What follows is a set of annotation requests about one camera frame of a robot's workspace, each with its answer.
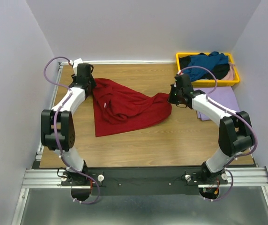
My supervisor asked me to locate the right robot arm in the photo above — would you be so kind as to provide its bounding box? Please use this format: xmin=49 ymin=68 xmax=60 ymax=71
xmin=168 ymin=74 xmax=256 ymax=184

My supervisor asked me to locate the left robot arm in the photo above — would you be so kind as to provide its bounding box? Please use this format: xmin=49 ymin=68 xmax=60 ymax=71
xmin=41 ymin=60 xmax=97 ymax=185

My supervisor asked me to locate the red t shirt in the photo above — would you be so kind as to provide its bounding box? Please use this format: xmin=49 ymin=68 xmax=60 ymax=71
xmin=92 ymin=78 xmax=172 ymax=137

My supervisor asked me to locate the pink t shirt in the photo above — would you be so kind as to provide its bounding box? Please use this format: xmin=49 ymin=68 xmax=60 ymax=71
xmin=223 ymin=62 xmax=235 ymax=81

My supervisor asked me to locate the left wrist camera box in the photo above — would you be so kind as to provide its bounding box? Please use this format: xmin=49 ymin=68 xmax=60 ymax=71
xmin=69 ymin=58 xmax=83 ymax=73

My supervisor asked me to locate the aluminium front rail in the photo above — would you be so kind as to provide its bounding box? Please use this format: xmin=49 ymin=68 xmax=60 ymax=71
xmin=22 ymin=167 xmax=268 ymax=188

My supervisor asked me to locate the yellow plastic bin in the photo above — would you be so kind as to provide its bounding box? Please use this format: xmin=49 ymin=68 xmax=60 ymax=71
xmin=176 ymin=51 xmax=240 ymax=87

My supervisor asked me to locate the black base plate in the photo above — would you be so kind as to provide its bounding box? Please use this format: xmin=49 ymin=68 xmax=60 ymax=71
xmin=61 ymin=166 xmax=228 ymax=197

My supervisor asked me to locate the blue t shirt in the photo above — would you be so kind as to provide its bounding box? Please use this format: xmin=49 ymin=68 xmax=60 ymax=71
xmin=179 ymin=51 xmax=229 ymax=84

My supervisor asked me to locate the folded purple t shirt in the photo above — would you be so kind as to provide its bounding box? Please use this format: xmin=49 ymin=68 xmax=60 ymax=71
xmin=194 ymin=86 xmax=241 ymax=121

